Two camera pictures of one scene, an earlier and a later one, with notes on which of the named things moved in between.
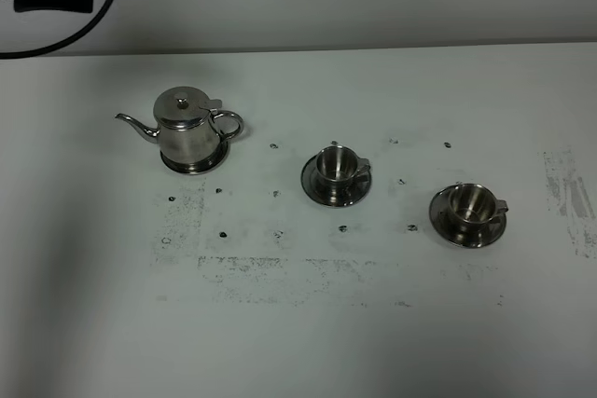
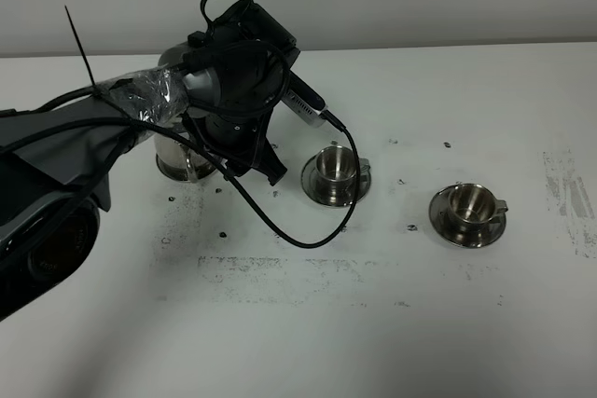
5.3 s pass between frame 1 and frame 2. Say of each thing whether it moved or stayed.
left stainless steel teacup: stayed
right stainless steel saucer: stayed
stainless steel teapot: moved
